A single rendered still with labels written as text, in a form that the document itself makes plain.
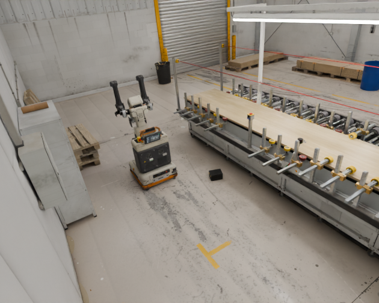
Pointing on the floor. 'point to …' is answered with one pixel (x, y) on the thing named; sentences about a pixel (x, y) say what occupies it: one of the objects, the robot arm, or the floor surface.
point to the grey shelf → (70, 166)
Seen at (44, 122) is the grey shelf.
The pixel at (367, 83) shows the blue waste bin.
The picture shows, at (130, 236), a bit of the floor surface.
